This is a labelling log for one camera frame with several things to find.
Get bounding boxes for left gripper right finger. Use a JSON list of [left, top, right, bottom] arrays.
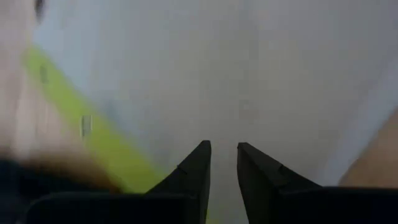
[[237, 142, 323, 224]]

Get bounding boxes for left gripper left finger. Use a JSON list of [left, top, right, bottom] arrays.
[[146, 139, 212, 224]]

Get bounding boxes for yellow-edged mesh pouch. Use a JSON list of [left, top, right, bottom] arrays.
[[21, 0, 398, 224]]

